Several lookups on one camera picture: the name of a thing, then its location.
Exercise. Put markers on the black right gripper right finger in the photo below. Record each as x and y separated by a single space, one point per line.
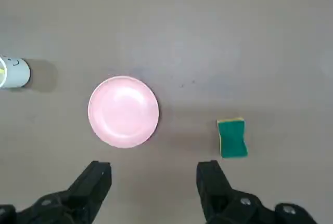
213 182

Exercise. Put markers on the pink round plate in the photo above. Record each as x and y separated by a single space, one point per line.
123 112

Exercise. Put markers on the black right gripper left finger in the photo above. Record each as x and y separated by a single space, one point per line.
86 182

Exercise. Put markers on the white smiley face mug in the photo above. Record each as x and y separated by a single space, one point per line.
17 74

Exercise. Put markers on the green and yellow sponge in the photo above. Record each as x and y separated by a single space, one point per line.
232 141

